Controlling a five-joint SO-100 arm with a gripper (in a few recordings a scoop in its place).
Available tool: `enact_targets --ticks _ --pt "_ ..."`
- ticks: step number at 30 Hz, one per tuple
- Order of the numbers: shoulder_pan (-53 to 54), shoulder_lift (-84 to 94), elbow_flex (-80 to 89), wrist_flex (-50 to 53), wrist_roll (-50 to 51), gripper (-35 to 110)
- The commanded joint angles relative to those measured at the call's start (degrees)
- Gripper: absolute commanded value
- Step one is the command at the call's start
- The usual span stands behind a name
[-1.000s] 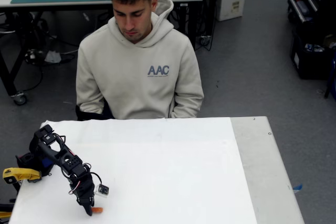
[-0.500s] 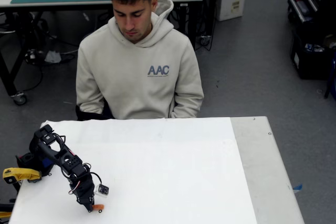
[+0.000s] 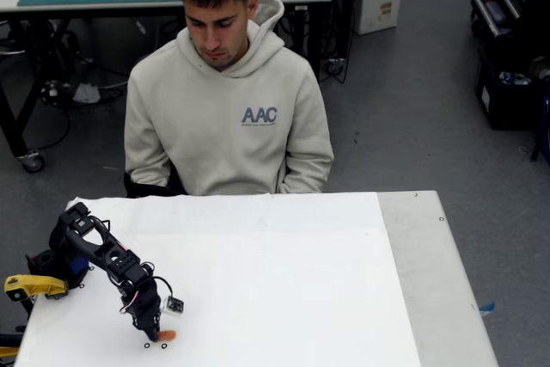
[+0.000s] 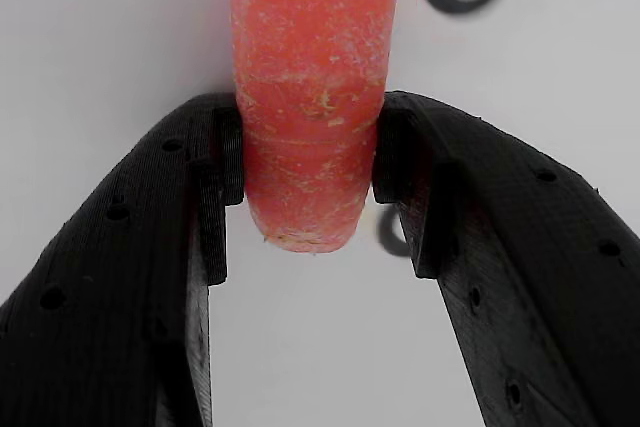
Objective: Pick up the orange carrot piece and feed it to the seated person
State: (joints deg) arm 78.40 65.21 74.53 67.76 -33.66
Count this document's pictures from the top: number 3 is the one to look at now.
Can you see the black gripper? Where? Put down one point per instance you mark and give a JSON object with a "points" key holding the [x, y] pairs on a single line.
{"points": [[146, 318]]}

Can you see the small orange snack piece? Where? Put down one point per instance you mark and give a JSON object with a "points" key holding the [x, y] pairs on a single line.
{"points": [[168, 335]]}

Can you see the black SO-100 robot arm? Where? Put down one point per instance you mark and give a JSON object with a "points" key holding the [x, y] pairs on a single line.
{"points": [[120, 266]]}

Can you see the yellow clamp with black bar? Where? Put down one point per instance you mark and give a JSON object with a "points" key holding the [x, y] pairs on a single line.
{"points": [[36, 284]]}

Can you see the large white paper sheet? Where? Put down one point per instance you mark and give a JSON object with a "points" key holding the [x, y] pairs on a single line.
{"points": [[266, 281]]}

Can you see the grey caster wheel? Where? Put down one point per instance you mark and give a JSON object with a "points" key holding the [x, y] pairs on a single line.
{"points": [[32, 161]]}

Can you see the man in beige hoodie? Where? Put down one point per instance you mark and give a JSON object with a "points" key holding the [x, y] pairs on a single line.
{"points": [[223, 126]]}

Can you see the white rag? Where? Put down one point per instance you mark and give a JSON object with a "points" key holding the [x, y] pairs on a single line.
{"points": [[86, 93]]}

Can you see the black caster wheel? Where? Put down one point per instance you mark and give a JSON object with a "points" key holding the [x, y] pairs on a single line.
{"points": [[336, 67]]}

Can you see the blue tape scrap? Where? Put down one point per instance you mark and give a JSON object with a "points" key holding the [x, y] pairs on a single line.
{"points": [[487, 307]]}

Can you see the black storage bin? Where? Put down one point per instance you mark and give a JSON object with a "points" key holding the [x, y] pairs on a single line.
{"points": [[507, 105]]}

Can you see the small white wrist camera board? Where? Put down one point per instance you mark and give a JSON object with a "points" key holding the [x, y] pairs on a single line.
{"points": [[174, 305]]}

